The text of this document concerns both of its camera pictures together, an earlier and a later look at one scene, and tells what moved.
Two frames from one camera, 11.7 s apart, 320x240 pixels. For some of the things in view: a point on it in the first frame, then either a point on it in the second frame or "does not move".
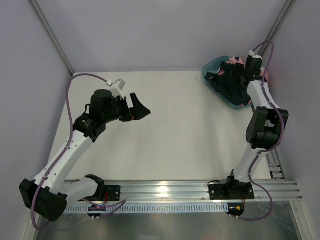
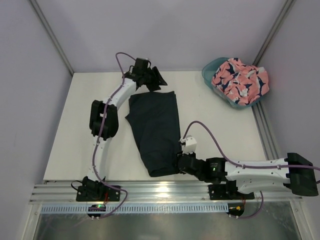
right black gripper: (235, 78) -> (183, 164)
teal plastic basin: (213, 65) does not move
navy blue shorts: (229, 82) -> (153, 116)
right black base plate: (231, 191) does not move
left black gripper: (127, 110) -> (152, 78)
